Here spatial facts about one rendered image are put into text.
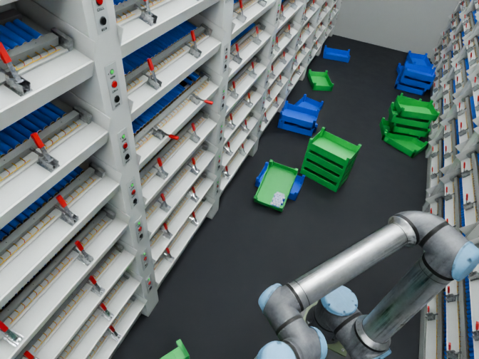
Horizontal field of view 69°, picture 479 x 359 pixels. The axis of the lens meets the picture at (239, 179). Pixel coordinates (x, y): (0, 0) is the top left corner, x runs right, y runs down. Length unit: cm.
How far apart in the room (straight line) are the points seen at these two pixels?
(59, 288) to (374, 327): 112
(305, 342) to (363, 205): 165
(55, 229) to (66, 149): 22
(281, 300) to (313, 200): 146
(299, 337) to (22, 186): 78
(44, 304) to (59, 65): 66
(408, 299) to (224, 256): 105
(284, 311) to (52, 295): 66
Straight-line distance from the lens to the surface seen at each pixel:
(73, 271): 119
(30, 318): 116
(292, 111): 312
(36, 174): 91
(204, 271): 200
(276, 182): 238
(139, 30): 104
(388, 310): 146
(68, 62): 88
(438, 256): 127
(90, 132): 99
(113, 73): 96
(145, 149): 123
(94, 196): 110
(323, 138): 260
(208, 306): 191
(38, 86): 82
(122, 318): 175
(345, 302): 165
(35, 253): 102
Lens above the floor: 172
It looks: 44 degrees down
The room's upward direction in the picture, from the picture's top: 7 degrees clockwise
